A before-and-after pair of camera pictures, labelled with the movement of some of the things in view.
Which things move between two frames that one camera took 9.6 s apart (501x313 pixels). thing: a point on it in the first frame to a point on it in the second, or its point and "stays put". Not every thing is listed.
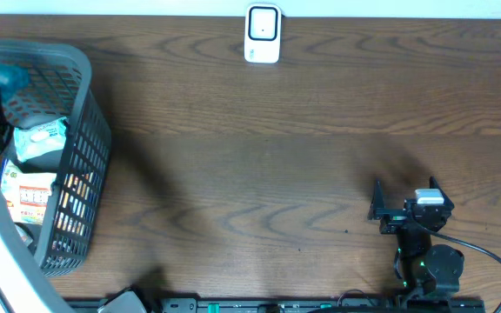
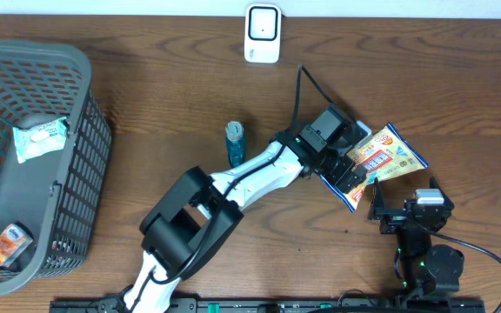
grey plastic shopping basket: (56, 165) stays put
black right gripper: (377, 206) stays put
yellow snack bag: (27, 193) to (387, 155)
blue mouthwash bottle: (10, 78) to (236, 143)
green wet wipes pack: (42, 139) stays put
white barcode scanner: (263, 33) stays put
